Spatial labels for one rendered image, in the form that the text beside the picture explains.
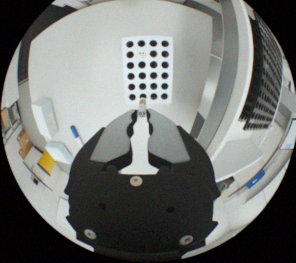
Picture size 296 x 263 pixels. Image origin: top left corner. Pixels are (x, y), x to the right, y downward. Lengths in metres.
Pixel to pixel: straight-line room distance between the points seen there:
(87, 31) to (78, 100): 0.17
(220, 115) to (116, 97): 0.20
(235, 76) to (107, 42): 0.23
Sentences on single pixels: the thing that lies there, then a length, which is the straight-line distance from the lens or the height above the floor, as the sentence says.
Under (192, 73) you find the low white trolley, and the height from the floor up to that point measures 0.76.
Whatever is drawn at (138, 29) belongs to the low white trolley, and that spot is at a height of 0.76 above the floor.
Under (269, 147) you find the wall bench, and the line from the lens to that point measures 3.18.
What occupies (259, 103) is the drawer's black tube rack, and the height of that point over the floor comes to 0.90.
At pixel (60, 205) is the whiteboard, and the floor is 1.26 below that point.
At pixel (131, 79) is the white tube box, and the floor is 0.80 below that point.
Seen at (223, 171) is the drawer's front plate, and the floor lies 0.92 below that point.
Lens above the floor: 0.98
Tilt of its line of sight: 61 degrees down
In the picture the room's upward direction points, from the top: 177 degrees clockwise
